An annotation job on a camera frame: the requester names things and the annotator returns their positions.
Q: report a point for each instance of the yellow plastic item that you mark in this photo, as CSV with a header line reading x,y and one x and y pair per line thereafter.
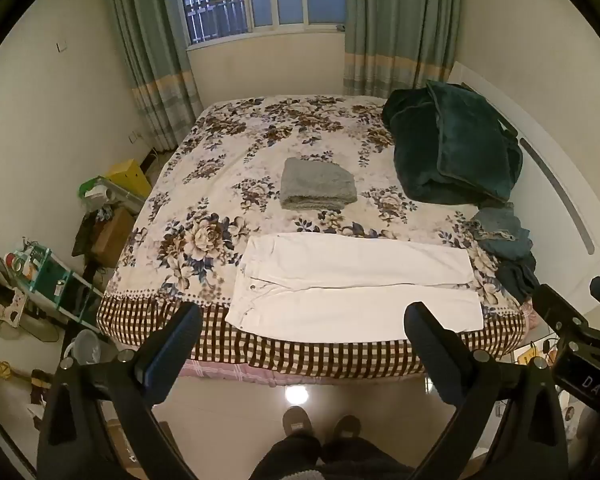
x,y
532,357

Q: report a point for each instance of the white wall switch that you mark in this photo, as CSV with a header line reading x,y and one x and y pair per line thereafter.
x,y
62,46

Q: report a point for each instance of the person's shoe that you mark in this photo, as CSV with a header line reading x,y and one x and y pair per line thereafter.
x,y
346,428
296,422

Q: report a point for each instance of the blue jeans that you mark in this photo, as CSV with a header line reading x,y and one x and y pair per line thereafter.
x,y
500,235

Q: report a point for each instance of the green plastic bag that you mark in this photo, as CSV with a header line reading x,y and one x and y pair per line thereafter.
x,y
87,187

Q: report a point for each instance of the green shelf rack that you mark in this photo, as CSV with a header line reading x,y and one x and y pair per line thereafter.
x,y
50,275

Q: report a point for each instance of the brown cardboard box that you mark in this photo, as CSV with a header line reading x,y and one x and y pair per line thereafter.
x,y
111,240

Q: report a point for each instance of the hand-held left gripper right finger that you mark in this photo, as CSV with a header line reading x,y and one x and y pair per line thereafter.
x,y
430,350

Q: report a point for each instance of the white pants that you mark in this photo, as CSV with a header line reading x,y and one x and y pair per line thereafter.
x,y
340,285

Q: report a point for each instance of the person's dark trousers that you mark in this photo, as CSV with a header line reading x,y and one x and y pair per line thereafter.
x,y
300,460

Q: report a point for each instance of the white plastic container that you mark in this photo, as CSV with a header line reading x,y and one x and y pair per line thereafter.
x,y
82,347

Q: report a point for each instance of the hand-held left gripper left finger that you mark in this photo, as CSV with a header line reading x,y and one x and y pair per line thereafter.
x,y
177,345

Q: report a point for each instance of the grey folded garment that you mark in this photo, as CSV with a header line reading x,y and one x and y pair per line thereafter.
x,y
317,185

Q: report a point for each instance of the yellow box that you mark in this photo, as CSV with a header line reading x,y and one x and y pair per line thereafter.
x,y
130,177

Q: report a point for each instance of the dark green plush blanket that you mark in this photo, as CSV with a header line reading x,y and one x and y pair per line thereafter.
x,y
455,150

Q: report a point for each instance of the white plastic tube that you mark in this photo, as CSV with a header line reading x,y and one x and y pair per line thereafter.
x,y
120,196

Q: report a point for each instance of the person's left shoe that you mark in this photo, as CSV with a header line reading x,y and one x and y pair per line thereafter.
x,y
296,422

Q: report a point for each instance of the dark cloth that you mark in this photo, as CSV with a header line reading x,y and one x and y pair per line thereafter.
x,y
517,275

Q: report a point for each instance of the person's right shoe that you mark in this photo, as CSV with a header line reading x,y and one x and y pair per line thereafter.
x,y
346,428

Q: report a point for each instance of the green striped curtain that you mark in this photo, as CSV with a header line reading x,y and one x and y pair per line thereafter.
x,y
145,60
400,25

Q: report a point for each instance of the white headboard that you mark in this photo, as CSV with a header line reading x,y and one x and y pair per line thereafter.
x,y
535,200

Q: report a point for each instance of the bed with floral sheet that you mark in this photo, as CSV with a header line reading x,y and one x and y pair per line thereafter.
x,y
230,160

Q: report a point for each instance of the flat cardboard box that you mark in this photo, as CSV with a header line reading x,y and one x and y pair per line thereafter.
x,y
122,447

